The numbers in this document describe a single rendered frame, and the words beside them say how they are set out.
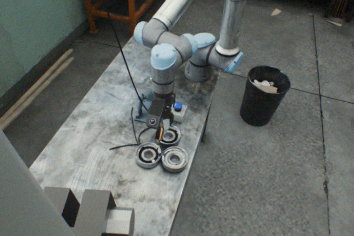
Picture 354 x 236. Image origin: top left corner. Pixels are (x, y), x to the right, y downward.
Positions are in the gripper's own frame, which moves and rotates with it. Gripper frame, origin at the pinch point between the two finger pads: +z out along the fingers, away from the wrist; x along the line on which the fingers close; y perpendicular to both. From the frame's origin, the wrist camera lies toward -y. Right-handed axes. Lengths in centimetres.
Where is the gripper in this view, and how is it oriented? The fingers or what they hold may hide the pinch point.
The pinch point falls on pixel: (160, 129)
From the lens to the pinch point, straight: 104.2
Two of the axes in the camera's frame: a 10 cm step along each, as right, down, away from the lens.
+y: 2.5, -7.2, 6.5
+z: -0.6, 6.6, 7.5
